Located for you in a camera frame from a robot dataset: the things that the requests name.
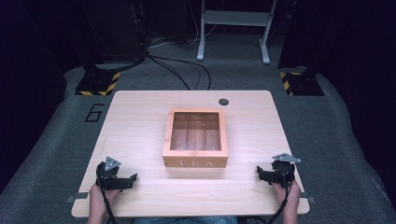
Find dark equipment cabinet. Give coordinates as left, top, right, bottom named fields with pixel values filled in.
left=81, top=0, right=148, bottom=64

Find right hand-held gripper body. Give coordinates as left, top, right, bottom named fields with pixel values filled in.
left=270, top=152, right=303, bottom=189

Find wooden tea box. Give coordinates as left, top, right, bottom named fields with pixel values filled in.
left=162, top=106, right=229, bottom=169

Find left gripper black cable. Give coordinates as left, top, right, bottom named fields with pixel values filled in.
left=97, top=178, right=118, bottom=224

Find black floor cables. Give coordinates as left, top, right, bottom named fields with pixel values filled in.
left=145, top=52, right=213, bottom=91

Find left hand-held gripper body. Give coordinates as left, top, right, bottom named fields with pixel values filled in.
left=95, top=156, right=131, bottom=191

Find white metal stand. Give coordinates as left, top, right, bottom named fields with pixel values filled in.
left=196, top=0, right=278, bottom=66

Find grey table bracket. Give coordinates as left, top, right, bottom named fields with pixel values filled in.
left=64, top=191, right=90, bottom=204
left=299, top=191, right=318, bottom=205

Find person's left hand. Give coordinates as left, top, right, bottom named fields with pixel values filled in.
left=89, top=183, right=121, bottom=217

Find person's right hand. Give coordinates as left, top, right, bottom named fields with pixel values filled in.
left=271, top=180, right=302, bottom=209

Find black stand base striped edge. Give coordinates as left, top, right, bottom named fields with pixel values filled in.
left=278, top=71, right=326, bottom=97
left=75, top=71, right=121, bottom=97

